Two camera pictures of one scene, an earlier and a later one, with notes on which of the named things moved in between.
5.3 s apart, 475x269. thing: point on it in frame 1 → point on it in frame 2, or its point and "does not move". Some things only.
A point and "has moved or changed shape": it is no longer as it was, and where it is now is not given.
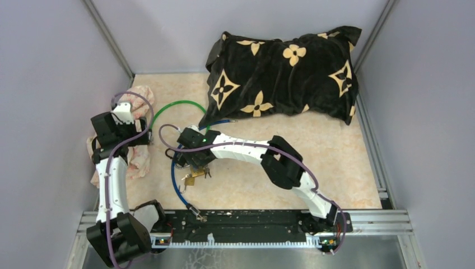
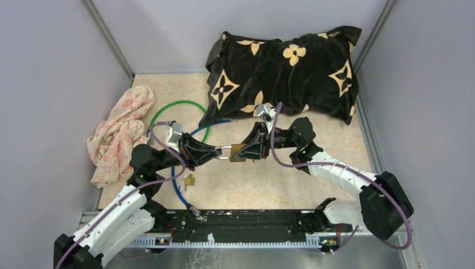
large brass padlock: x=196 y=172 has moved or changed shape
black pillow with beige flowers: x=251 y=78 does not move
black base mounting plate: x=254 y=225 does not move
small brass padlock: x=188 y=181 does not move
